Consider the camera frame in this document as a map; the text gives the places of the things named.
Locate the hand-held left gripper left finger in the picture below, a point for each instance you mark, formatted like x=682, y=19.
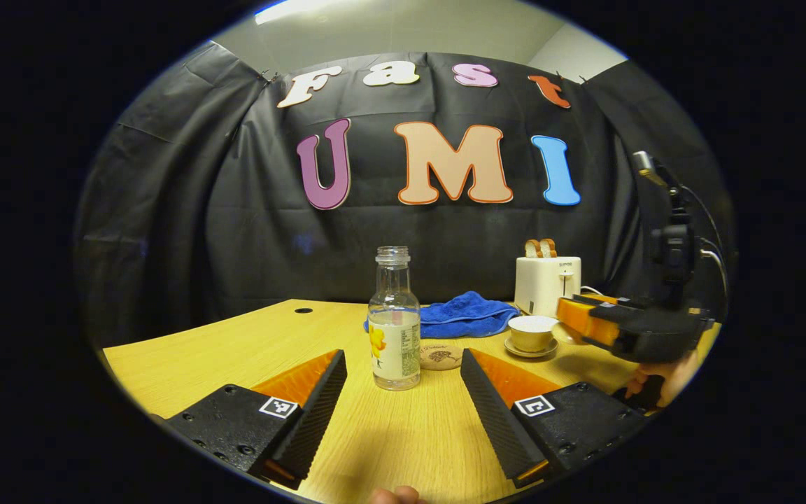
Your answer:
x=315, y=420

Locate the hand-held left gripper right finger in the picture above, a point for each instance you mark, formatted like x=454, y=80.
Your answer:
x=494, y=420

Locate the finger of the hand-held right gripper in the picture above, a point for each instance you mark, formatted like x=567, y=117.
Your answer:
x=606, y=299
x=585, y=322

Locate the cream ceramic teacup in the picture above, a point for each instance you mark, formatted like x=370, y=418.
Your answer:
x=532, y=339

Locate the round cork coaster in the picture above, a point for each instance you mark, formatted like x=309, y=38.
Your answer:
x=445, y=357

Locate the clear glass water bottle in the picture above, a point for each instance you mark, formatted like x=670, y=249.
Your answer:
x=394, y=350

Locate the cream toaster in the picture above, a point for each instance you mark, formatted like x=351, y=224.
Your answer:
x=543, y=287

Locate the cream ceramic saucer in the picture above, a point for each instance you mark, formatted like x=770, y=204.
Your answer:
x=530, y=354

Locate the blue towel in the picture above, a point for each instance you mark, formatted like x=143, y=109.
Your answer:
x=466, y=315

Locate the black backdrop cloth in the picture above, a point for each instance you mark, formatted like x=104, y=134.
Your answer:
x=200, y=210

